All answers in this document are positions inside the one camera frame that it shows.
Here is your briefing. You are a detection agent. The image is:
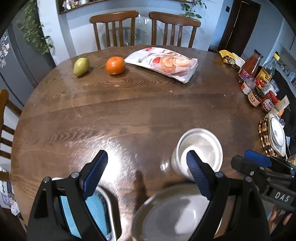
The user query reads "blue dish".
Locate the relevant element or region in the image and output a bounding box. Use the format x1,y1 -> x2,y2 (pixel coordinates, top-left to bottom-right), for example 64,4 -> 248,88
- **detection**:
60,192 -> 110,239

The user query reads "small white deep bowl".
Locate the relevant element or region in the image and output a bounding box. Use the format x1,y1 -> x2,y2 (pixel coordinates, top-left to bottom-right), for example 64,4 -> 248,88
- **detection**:
171,128 -> 223,181

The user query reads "large grey bowl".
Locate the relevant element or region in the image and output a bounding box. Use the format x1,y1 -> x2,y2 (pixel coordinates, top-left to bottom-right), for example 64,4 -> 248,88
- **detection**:
132,183 -> 209,240

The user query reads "person right hand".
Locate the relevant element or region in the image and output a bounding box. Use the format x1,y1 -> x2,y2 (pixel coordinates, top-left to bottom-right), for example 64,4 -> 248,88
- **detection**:
268,205 -> 294,232

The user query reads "wooden bead trivet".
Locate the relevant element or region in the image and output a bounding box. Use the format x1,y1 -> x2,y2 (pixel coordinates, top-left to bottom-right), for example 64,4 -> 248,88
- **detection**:
258,117 -> 279,157

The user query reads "red lid chili jar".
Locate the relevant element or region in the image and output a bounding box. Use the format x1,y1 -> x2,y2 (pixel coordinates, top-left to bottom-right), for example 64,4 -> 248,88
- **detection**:
261,90 -> 279,113

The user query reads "brown sauce jar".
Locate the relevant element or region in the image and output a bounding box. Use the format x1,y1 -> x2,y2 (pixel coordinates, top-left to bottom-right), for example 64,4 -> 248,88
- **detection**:
247,86 -> 264,107

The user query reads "small white red jar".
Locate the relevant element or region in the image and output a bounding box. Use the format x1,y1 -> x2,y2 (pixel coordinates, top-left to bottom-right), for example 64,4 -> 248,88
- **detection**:
241,78 -> 255,95

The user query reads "wooden chair left side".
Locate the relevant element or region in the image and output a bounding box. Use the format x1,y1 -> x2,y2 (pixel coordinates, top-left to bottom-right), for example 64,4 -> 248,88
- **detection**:
0,89 -> 22,182

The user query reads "wooden chair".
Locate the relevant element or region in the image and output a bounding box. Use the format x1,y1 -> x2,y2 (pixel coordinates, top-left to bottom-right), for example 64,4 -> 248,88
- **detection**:
0,89 -> 22,182
89,11 -> 138,50
149,11 -> 201,48

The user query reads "red sauce bottle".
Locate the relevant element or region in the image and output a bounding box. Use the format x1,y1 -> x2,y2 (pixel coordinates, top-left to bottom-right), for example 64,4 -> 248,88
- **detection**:
236,49 -> 263,84

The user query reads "yellow cap vinegar bottle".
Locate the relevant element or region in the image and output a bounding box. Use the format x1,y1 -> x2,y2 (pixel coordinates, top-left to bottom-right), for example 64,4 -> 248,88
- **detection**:
255,51 -> 280,90

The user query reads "yellow snack packet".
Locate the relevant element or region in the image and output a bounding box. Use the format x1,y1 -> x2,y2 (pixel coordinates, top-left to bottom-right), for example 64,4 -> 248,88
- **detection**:
219,50 -> 245,70

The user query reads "green pear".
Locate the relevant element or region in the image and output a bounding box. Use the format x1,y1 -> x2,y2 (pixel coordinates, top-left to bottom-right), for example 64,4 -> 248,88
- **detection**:
73,57 -> 90,77

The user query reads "bread bag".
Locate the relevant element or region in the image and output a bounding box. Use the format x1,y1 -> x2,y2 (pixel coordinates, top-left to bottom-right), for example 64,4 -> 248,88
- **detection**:
125,47 -> 198,84

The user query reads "orange mandarin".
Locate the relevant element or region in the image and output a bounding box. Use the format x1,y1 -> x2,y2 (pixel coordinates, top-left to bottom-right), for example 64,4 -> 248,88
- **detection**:
105,56 -> 125,75

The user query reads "grey refrigerator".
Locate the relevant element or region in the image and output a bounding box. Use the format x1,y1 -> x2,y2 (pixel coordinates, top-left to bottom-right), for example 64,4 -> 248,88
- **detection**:
1,12 -> 56,109

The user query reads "dark door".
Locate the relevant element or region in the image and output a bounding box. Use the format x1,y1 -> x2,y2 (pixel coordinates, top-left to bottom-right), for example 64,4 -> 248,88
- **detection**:
218,0 -> 261,56

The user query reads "hanging green vine plant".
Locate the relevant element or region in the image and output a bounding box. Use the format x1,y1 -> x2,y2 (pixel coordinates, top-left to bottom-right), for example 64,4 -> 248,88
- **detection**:
16,0 -> 54,55

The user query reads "wooden chair back left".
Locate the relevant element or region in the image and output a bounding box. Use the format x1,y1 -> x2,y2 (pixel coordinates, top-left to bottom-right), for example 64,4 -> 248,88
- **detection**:
89,11 -> 138,50

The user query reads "wooden chair back right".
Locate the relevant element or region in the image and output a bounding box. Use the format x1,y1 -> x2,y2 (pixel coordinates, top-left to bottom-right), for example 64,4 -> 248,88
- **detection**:
149,11 -> 201,48

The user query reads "right green trailing plant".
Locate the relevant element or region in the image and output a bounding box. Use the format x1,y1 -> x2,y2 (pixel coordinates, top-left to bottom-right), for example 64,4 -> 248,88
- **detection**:
180,0 -> 207,20

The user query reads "dark wooden wall shelf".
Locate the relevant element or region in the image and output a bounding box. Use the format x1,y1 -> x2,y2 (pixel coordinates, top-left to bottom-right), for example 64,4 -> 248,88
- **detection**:
55,0 -> 105,14

